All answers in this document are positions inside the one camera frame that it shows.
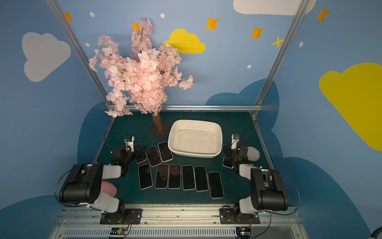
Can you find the phone rose case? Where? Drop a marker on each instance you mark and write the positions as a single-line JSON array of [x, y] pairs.
[[162, 175]]

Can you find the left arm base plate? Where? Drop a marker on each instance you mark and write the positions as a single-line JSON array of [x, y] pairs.
[[131, 216]]

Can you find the phone salmon case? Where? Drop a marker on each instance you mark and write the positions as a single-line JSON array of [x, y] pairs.
[[227, 162]]

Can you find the pink cherry blossom tree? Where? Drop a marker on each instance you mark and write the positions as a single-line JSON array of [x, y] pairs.
[[139, 79]]

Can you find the phone white case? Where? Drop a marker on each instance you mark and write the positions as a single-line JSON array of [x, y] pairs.
[[201, 180]]

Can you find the circuit board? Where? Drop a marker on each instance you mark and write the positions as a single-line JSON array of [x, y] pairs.
[[243, 233], [118, 232]]

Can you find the phone light pink case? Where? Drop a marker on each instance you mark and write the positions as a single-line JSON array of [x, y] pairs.
[[215, 185]]

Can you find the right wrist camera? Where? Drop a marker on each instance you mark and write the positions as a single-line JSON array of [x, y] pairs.
[[235, 139]]

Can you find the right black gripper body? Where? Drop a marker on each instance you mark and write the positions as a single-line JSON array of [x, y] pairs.
[[229, 153]]

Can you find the pink spray bottle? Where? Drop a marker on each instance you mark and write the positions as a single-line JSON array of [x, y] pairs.
[[109, 188]]

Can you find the left circuit board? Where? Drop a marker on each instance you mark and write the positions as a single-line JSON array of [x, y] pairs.
[[118, 232]]

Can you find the right circuit board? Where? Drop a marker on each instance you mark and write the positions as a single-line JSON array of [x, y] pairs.
[[243, 233]]

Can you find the phone coral case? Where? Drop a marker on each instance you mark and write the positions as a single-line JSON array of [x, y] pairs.
[[174, 181]]

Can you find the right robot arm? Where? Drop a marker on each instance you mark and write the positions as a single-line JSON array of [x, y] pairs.
[[267, 190]]

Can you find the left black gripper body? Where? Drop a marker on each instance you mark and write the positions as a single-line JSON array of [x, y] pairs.
[[136, 151]]

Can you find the phone grey case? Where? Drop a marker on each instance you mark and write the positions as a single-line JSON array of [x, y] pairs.
[[153, 156]]

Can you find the white round lid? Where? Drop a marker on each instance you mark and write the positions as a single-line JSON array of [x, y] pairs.
[[252, 154]]

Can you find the white plastic storage box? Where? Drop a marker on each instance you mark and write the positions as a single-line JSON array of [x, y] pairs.
[[195, 138]]

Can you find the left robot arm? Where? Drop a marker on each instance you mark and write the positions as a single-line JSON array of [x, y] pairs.
[[82, 187]]

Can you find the phone cream case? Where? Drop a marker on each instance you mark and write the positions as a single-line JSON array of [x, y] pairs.
[[165, 153]]

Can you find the brown tree base plate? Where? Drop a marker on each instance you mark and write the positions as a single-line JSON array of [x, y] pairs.
[[160, 133]]

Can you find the phone pale blue case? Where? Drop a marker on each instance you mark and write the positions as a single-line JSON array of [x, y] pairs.
[[139, 153]]

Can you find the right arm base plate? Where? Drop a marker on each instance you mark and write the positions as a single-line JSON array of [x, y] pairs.
[[230, 216]]

